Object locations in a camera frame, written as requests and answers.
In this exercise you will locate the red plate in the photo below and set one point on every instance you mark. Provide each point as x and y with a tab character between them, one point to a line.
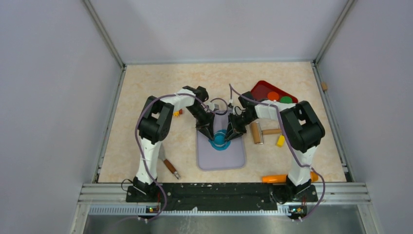
262	88

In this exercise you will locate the orange dough disc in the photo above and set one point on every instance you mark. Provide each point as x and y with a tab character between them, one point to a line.
273	96

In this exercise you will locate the metal scraper wooden handle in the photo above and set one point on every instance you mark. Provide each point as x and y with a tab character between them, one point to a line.
167	163

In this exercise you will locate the orange toy car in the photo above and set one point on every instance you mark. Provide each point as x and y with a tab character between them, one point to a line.
178	113

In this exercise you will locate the green dough disc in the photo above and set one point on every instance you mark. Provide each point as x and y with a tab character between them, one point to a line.
286	100

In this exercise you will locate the small wooden block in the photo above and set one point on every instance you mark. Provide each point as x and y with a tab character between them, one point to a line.
324	86

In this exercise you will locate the lavender plastic tray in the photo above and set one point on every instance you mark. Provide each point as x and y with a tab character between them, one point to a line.
209	159

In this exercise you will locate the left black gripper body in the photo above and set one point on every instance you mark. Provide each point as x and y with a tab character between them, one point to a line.
202	117

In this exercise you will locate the yellow block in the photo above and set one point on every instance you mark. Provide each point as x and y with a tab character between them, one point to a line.
281	141

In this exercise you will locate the blue dough piece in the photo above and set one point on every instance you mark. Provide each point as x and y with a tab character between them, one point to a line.
219	149

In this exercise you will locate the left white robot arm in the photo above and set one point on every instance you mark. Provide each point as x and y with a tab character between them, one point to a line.
154	123

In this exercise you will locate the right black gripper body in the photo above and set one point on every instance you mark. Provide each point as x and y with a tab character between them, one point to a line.
239	122

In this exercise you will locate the orange carrot toy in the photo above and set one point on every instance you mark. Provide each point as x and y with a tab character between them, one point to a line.
282	178

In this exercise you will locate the round metal cutter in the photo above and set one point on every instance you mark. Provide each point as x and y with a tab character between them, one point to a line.
219	139

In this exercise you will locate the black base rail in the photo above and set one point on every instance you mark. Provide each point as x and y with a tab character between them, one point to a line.
221	197

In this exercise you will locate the wooden rolling pin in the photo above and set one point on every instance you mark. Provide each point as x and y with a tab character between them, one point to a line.
257	132

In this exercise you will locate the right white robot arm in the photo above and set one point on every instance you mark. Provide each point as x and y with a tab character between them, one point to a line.
299	124

